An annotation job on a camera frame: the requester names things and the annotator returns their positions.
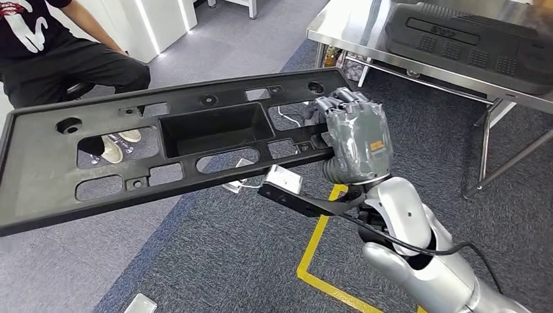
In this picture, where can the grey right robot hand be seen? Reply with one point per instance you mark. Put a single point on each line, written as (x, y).
(360, 142)

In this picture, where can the black plastic plate bracket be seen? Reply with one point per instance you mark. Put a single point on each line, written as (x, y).
(34, 194)

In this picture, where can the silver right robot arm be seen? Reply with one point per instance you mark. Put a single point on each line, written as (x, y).
(402, 211)

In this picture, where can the person's left forearm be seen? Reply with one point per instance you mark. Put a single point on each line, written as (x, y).
(90, 26)

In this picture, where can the stainless steel workbench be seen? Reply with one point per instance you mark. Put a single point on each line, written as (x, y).
(345, 26)

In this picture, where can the yellowish bottle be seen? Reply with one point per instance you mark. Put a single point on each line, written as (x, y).
(330, 58)

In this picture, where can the white power strip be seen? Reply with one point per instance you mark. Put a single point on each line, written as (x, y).
(235, 185)

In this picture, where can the large black plastic panel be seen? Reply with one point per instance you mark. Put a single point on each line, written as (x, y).
(475, 52)

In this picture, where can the white table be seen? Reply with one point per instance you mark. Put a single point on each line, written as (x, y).
(248, 8)

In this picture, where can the metal floor outlet box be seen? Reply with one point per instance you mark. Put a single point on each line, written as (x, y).
(140, 304)

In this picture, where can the seated person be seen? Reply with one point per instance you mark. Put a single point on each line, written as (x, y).
(65, 65)

